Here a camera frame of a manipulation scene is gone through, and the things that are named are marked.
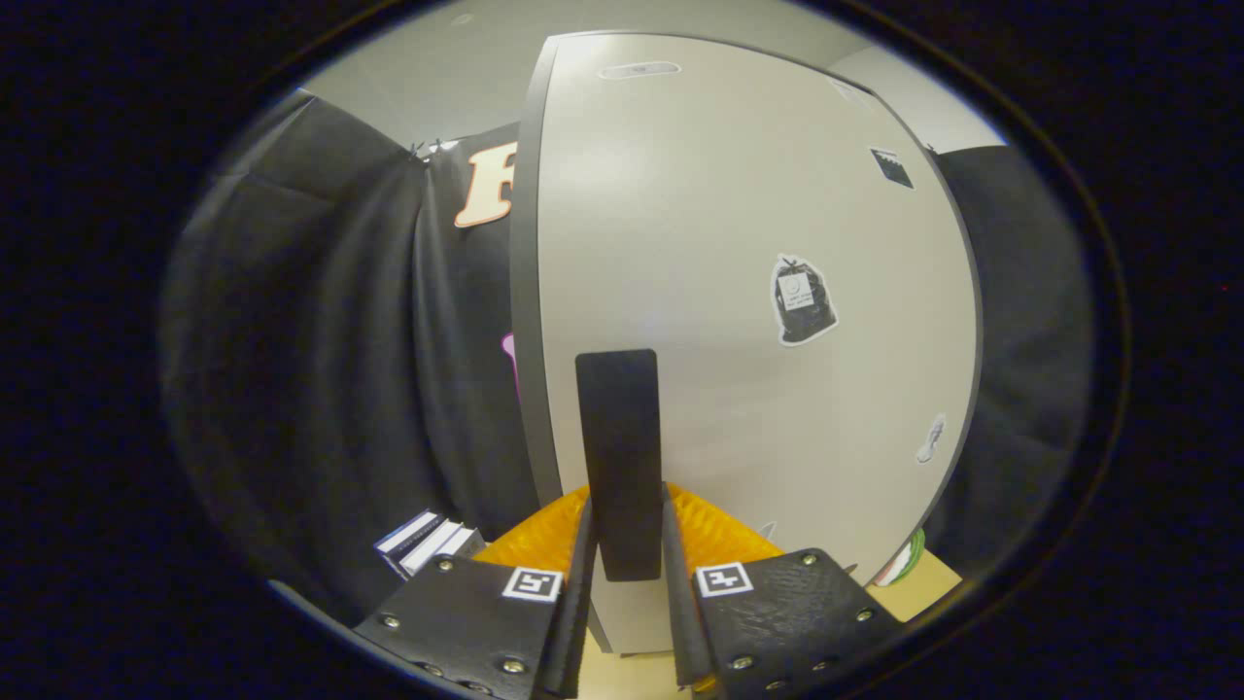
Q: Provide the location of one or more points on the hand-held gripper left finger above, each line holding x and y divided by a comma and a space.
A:
581, 603

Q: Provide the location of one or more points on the red green flat packet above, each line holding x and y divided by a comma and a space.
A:
899, 562

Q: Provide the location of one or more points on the grey shoe cabinet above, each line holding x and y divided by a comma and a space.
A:
523, 340

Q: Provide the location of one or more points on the black backdrop cloth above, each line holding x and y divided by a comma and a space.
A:
311, 389

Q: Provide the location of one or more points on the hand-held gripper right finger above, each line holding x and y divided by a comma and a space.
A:
680, 622

